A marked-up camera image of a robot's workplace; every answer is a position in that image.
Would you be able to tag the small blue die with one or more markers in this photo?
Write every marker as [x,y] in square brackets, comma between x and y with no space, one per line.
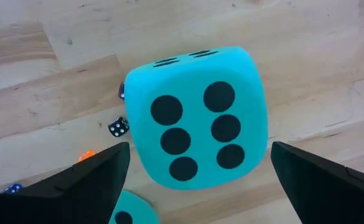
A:
[13,188]

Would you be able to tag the small orange die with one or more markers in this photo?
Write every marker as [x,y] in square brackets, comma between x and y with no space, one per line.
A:
[86,155]

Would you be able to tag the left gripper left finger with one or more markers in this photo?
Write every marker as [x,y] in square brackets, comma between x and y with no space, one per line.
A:
[76,196]

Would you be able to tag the teal foam die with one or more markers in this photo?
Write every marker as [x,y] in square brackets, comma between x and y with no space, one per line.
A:
[194,77]
[141,207]

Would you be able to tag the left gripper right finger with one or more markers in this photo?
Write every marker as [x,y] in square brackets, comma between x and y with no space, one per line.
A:
[324,199]

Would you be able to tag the small purple die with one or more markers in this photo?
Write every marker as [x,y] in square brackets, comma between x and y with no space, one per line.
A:
[121,91]

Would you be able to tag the small black die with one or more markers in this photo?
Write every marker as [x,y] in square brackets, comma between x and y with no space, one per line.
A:
[118,127]

